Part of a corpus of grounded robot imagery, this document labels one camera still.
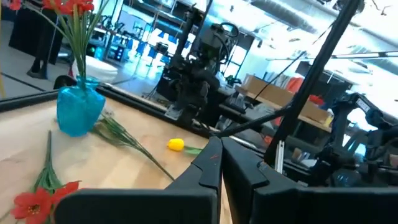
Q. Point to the cardboard box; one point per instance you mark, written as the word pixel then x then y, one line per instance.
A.
pixel 280 96

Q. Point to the red flower bunch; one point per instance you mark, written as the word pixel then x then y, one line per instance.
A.
pixel 79 34
pixel 34 205

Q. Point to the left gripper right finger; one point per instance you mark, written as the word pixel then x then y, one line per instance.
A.
pixel 239 174

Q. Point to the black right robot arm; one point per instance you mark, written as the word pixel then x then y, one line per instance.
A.
pixel 199 81

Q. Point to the blue glass vase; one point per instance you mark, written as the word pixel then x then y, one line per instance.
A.
pixel 79 107

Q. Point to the white flower bunch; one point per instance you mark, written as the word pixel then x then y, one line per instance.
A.
pixel 124 137

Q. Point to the person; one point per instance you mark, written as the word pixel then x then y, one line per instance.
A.
pixel 46 40

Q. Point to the black neighbouring robot arm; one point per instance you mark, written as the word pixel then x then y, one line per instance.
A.
pixel 345 146

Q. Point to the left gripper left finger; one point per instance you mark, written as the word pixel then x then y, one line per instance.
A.
pixel 208 168

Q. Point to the yellow tulip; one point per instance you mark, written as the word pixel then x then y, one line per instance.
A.
pixel 176 144

